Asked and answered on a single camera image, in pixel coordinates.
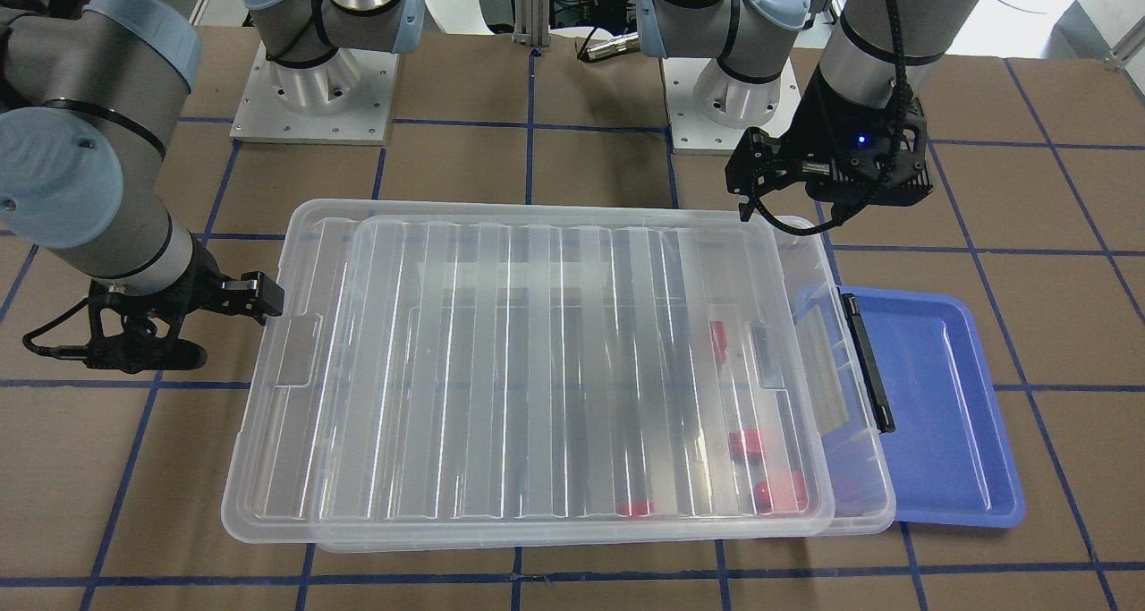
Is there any aluminium frame post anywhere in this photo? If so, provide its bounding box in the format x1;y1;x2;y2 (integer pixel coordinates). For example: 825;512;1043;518
510;0;552;51

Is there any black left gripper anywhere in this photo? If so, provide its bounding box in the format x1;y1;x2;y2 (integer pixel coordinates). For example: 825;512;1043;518
725;97;934;223

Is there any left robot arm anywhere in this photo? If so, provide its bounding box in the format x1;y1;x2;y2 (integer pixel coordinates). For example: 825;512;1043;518
635;0;979;236

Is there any clear plastic box lid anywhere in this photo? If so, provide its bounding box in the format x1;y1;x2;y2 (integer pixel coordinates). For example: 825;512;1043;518
221;199;835;552

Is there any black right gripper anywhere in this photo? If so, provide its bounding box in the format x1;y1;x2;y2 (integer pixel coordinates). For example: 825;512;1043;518
85;244;284;373

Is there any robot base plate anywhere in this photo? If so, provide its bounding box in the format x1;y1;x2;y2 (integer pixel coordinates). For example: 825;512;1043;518
661;58;802;154
230;46;400;146

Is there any black box latch handle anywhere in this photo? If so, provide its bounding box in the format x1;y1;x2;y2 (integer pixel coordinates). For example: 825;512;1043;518
840;292;897;433

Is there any clear plastic storage box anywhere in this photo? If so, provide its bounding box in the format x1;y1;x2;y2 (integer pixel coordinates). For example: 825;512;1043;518
308;211;895;552

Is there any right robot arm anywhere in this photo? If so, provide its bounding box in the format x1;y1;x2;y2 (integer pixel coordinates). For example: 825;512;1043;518
3;0;427;374

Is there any blue plastic tray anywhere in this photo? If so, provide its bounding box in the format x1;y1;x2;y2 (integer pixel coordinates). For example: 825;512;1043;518
793;284;1026;535

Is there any red block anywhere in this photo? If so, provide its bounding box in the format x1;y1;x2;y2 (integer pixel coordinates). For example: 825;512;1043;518
728;429;766;462
752;470;810;513
617;498;654;518
710;322;729;368

